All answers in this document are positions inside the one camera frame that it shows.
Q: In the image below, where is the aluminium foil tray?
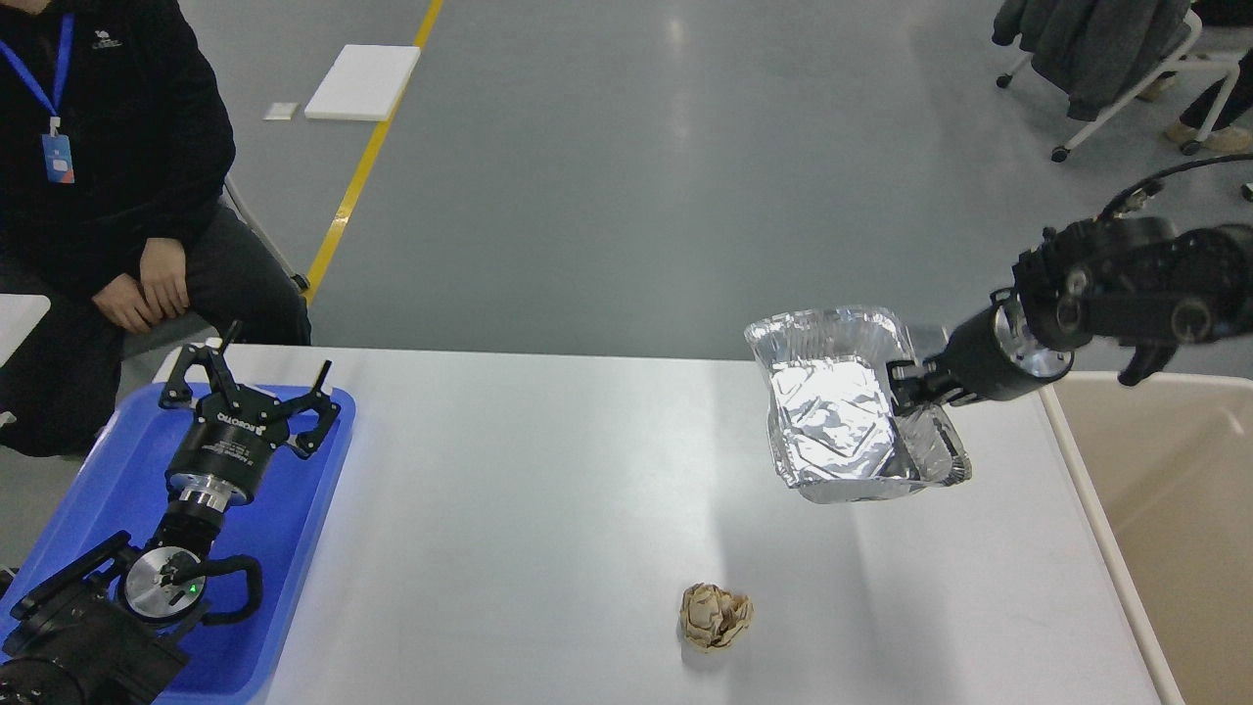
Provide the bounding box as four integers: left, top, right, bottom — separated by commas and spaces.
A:
743, 306, 974, 503

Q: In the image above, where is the beige plastic bin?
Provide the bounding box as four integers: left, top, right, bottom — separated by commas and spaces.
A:
1044, 373, 1252, 704

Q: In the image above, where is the blue lanyard badge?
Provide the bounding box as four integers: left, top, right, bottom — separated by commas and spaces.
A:
1, 13, 76, 187

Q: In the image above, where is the seated person in black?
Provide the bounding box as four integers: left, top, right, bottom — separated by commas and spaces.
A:
1, 1, 309, 458

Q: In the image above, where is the background person's leg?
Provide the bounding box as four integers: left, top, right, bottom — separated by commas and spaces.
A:
1163, 49, 1252, 155

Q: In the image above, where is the clear floor plate right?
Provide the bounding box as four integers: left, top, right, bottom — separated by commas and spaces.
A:
908, 326, 950, 358

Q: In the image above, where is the blue plastic tray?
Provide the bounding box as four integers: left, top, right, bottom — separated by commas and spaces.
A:
0, 383, 356, 702

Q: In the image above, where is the grey chair of person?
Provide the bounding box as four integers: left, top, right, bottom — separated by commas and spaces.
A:
122, 174, 309, 359

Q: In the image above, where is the white foam board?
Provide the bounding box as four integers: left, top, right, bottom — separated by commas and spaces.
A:
303, 44, 421, 123

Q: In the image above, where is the person's right hand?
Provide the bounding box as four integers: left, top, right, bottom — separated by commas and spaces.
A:
91, 273, 162, 334

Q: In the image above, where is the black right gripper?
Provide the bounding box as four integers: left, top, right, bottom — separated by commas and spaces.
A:
886, 301, 1074, 414

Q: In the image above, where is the grey jacket on chair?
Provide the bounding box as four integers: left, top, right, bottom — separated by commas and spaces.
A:
991, 1, 1190, 123

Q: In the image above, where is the small white floor tile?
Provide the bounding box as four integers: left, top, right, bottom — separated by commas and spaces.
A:
262, 101, 299, 121

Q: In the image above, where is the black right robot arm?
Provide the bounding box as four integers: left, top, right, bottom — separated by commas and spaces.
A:
886, 158, 1252, 416

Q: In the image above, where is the person's left hand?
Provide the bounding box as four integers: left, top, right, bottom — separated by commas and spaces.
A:
140, 238, 190, 322

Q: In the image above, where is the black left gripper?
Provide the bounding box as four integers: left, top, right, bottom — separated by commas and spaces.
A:
159, 321, 343, 508

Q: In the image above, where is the crumpled brown paper ball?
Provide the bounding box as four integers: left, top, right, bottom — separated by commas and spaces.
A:
677, 582, 756, 652

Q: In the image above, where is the white table corner left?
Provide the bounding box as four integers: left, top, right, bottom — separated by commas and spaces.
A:
1, 293, 51, 364

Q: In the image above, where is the white rolling chair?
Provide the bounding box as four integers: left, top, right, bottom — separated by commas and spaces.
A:
991, 1, 1240, 164

